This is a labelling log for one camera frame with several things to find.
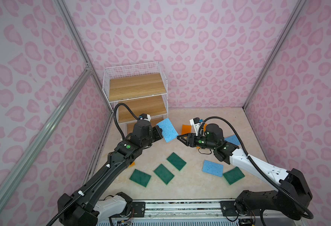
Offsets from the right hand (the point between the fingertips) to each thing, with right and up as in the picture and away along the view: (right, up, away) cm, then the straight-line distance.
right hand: (180, 137), depth 72 cm
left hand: (-9, +5, +1) cm, 10 cm away
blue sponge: (-6, +2, +1) cm, 7 cm away
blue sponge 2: (+21, -21, +14) cm, 33 cm away
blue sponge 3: (+39, -5, +27) cm, 48 cm away
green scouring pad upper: (-1, -17, +18) cm, 25 cm away
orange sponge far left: (-19, -8, -20) cm, 29 cm away
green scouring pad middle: (-8, -24, +12) cm, 28 cm away
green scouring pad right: (+31, -23, +10) cm, 40 cm away
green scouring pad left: (-23, -25, +10) cm, 35 cm away
